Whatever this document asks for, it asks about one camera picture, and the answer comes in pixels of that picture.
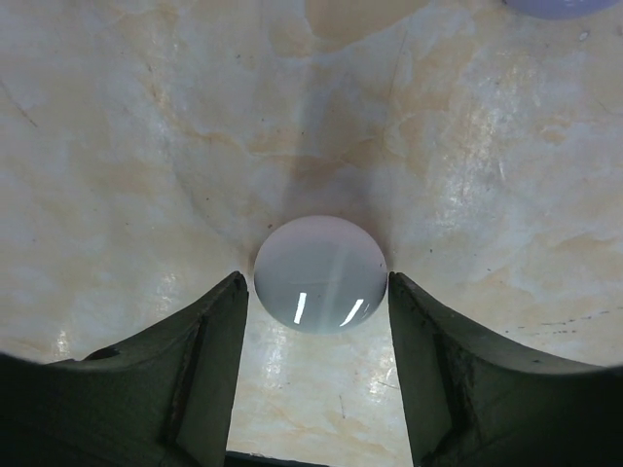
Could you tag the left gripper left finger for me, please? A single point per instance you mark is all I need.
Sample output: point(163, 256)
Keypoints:
point(163, 397)

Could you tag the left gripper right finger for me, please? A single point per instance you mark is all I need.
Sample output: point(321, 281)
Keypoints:
point(473, 397)

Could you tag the white earbud charging case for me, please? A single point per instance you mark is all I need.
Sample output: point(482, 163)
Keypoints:
point(320, 275)

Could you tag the purple earbud charging case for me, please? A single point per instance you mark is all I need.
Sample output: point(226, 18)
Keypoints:
point(559, 9)

